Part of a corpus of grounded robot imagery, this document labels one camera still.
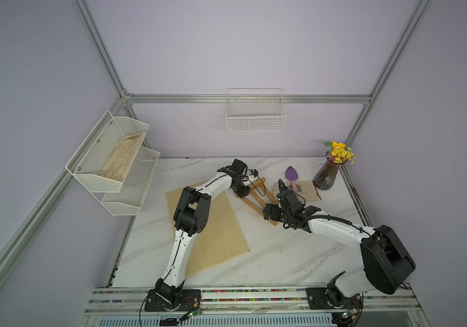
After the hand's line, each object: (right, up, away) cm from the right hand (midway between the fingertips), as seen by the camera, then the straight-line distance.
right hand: (273, 213), depth 91 cm
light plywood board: (-23, -12, -2) cm, 26 cm away
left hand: (-13, +9, +12) cm, 20 cm away
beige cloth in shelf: (-63, +23, -12) cm, 68 cm away
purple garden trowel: (+15, +18, +23) cm, 33 cm away
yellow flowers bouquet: (+29, +27, -2) cm, 40 cm away
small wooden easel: (-7, +4, +11) cm, 13 cm away
